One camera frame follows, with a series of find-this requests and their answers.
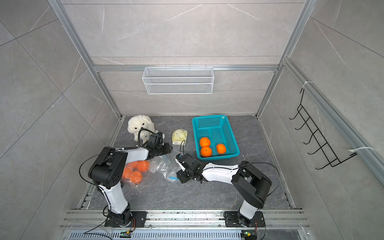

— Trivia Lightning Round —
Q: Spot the orange one bag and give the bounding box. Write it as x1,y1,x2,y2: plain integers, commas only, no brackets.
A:
200,146,213,158

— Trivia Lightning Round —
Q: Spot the clear zip bag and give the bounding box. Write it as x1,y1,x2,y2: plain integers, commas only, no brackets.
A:
149,155,181,182
121,161,157,189

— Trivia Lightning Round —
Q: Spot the orange two bag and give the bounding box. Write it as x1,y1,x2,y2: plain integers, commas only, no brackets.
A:
200,137,211,148

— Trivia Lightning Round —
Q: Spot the orange three bag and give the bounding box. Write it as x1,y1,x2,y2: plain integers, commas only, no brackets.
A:
216,144,227,155

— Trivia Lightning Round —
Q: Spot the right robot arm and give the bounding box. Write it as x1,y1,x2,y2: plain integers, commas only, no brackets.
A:
175,154,272,228

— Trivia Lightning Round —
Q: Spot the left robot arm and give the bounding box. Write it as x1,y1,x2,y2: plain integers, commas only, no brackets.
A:
88,128,173,228

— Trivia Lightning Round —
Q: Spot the orange in left bag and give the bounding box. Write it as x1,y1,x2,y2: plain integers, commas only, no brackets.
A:
136,161,150,172

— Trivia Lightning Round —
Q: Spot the yellow tissue packet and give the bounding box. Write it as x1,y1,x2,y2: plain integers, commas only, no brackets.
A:
172,129,188,146

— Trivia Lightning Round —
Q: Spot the white plush dog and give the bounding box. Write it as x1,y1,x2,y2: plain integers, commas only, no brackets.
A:
127,115,158,143

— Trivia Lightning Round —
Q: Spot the teal plastic basket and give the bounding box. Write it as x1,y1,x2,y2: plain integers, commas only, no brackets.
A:
192,115,240,161

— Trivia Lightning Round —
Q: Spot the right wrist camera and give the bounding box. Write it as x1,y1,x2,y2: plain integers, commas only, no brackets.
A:
175,154,186,172

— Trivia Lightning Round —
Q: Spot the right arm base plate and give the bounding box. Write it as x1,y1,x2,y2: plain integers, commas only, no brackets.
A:
224,211,266,228

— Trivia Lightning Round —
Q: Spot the white wire wall basket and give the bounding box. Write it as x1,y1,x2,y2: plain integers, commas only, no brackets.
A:
142,67,215,95

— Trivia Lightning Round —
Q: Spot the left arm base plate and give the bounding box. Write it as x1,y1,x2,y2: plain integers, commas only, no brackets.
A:
105,211,148,228

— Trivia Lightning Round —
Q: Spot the aluminium rail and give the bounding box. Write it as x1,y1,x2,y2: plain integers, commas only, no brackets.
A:
58,209,310,230

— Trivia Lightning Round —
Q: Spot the black wire hook rack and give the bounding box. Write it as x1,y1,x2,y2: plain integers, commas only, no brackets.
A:
289,89,358,170

